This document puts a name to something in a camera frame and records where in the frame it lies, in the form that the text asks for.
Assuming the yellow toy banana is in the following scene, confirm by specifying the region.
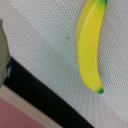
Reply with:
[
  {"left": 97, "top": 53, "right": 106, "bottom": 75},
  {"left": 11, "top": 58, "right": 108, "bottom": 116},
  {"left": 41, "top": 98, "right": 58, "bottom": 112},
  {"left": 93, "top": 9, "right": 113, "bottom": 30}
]
[{"left": 76, "top": 0, "right": 107, "bottom": 93}]

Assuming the white woven placemat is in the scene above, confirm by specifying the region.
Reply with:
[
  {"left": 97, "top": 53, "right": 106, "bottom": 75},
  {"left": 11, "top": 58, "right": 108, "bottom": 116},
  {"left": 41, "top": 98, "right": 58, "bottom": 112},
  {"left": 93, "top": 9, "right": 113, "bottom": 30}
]
[{"left": 0, "top": 0, "right": 128, "bottom": 128}]

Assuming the beige bowl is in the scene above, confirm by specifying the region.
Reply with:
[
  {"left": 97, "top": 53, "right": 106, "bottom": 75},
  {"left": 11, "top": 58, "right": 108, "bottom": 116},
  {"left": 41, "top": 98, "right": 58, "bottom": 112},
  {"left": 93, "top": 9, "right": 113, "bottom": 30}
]
[{"left": 0, "top": 19, "right": 11, "bottom": 87}]

